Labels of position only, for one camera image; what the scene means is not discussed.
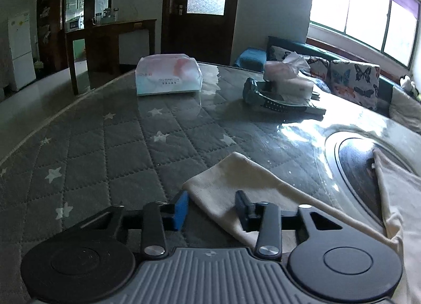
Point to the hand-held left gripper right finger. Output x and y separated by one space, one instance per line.
242 213

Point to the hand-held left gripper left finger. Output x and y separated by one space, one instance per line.
181 213

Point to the cream cloth garment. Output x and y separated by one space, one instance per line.
230 175

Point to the grey quilted star table cover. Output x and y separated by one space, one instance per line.
108 146

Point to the round black inset cooktop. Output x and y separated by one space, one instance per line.
357 162

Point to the small white tissue pack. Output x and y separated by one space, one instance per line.
297 87

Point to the large white tissue pack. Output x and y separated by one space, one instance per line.
168 75

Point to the pink tissue pack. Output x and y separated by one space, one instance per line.
284 70

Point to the blue cushion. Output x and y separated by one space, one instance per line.
250 57

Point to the dark wooden counter table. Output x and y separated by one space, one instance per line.
108 46

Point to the dark wooden glass door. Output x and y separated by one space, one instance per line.
200 11

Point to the black and white plush toy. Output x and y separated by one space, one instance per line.
409 84

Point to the white microwave oven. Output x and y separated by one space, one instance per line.
76 23

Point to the white refrigerator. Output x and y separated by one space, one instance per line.
20 51

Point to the dark wooden shelf cabinet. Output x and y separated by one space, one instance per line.
49 24

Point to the large window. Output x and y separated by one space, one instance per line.
365 8

